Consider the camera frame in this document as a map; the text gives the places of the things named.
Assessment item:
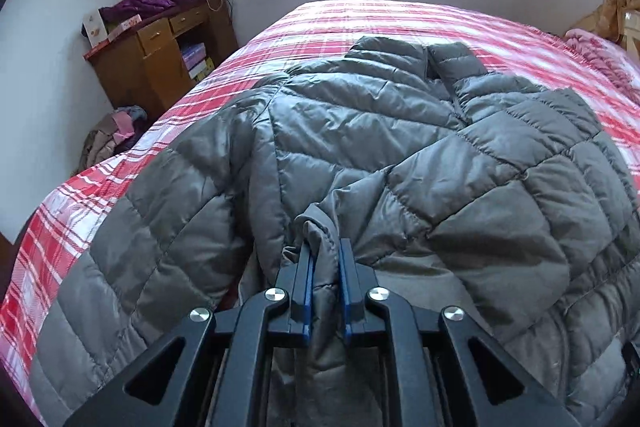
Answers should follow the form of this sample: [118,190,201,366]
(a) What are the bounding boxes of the red plaid bed sheet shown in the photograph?
[1,0,639,412]

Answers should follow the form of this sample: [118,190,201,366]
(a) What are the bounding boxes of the grey quilted puffer jacket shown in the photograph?
[29,37,639,426]

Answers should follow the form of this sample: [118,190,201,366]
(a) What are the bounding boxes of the wooden desk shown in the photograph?
[85,0,239,121]

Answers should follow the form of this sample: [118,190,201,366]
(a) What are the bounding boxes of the boxes inside desk shelf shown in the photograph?
[180,42,214,81]

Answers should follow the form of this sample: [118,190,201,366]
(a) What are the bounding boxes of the purple clothes on desk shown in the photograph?
[99,0,191,24]

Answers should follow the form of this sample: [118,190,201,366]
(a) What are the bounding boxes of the wooden headboard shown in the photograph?
[622,10,640,61]

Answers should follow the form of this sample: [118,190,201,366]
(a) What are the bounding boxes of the beige curtain by headboard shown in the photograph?
[570,0,639,43]

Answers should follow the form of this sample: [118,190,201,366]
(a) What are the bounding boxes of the white carton on desk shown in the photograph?
[82,9,108,48]

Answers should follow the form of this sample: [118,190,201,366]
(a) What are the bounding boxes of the clothes pile on floor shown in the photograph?
[74,105,150,174]

